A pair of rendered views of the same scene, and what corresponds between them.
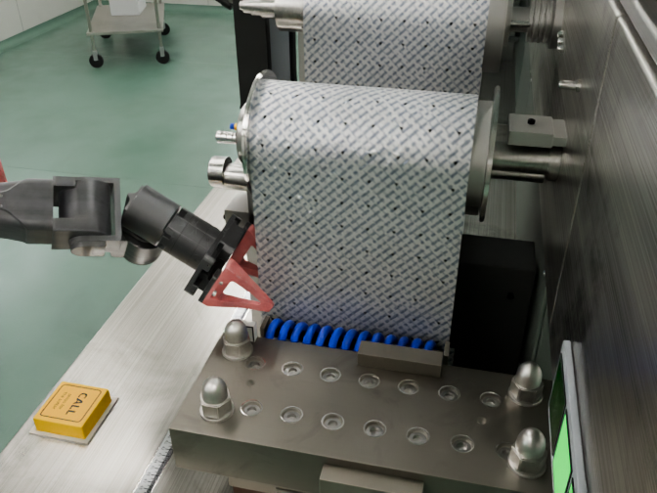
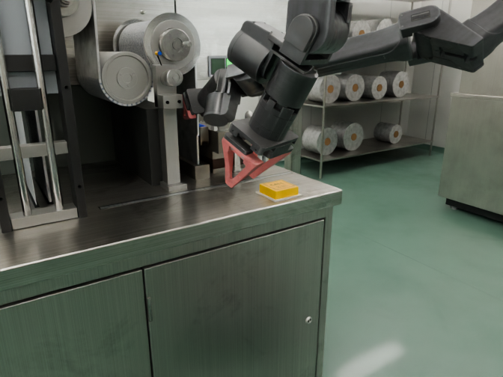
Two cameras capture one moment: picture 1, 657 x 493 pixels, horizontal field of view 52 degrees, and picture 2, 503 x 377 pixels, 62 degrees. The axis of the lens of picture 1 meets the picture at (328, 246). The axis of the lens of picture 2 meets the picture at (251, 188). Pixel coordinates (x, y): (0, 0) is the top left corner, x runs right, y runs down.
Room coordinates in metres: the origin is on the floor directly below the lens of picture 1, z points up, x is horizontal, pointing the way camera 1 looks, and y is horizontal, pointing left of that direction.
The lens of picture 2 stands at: (1.39, 0.97, 1.24)
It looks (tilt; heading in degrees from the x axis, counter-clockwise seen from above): 18 degrees down; 224
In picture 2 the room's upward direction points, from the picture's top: straight up
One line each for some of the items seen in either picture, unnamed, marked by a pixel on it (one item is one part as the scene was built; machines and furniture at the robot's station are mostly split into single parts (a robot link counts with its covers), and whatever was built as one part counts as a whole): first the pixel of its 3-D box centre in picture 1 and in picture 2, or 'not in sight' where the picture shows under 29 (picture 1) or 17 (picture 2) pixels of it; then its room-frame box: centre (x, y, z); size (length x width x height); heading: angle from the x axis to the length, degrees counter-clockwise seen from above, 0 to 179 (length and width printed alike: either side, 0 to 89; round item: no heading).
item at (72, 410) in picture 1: (73, 409); (278, 189); (0.63, 0.33, 0.91); 0.07 x 0.07 x 0.02; 77
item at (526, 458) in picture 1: (530, 447); not in sight; (0.44, -0.19, 1.05); 0.04 x 0.04 x 0.04
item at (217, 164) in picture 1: (220, 171); (173, 77); (0.79, 0.14, 1.18); 0.04 x 0.02 x 0.04; 167
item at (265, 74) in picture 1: (264, 135); (173, 45); (0.74, 0.07, 1.25); 0.15 x 0.01 x 0.15; 167
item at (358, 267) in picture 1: (354, 273); (179, 96); (0.65, -0.03, 1.11); 0.23 x 0.01 x 0.18; 77
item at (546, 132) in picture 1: (536, 128); not in sight; (0.67, -0.22, 1.28); 0.06 x 0.05 x 0.02; 77
